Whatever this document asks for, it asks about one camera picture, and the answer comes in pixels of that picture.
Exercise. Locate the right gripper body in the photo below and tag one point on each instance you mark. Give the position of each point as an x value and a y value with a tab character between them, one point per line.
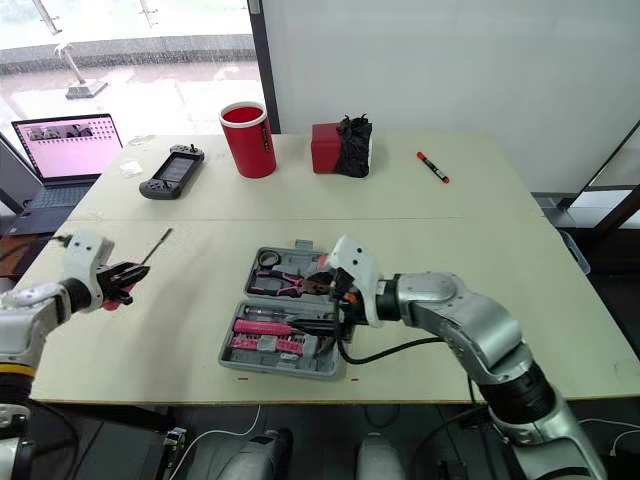
345	287

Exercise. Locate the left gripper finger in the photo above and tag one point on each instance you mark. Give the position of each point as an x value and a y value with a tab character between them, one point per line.
121	297
131	271

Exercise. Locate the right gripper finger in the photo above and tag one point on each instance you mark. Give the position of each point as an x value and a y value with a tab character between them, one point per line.
319	285
317	327

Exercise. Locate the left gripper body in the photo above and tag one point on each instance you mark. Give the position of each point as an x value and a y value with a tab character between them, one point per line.
107	281

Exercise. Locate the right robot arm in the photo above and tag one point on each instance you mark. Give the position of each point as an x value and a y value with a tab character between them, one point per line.
460	320

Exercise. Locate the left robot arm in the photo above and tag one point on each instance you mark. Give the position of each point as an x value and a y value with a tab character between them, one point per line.
30	310

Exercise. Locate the grey tool case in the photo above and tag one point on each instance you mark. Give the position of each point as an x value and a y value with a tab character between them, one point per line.
280	362

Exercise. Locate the black tape roll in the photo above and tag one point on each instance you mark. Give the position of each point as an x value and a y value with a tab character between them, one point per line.
269	258

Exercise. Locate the pink bit holder strip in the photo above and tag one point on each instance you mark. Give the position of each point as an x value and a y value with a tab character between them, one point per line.
245	344

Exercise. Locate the small white packet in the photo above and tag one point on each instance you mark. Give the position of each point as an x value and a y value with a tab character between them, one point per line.
131	168

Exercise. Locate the black handheld game console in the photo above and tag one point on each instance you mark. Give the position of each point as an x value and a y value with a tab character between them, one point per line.
172	172

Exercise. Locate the red box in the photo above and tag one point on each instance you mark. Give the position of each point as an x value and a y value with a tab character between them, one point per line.
326	150

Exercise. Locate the open laptop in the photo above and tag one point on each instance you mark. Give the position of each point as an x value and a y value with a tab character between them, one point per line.
60	150

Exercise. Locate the black plastic bag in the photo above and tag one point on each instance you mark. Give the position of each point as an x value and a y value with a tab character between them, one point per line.
356	147

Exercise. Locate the robot body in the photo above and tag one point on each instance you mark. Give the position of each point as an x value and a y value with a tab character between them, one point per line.
260	457

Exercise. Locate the red and black marker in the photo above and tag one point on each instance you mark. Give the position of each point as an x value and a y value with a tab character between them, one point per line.
433	167

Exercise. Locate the red cylindrical cup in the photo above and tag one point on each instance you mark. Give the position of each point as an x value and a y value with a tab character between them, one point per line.
250	150

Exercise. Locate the grey plastic bin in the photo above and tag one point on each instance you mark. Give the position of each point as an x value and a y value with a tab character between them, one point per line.
575	250

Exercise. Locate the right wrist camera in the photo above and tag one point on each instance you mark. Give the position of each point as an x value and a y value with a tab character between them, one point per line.
357	265

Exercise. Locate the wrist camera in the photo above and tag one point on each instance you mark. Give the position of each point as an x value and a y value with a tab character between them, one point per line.
357	265
85	255

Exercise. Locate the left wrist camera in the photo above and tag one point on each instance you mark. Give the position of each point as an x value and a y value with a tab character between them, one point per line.
85	255

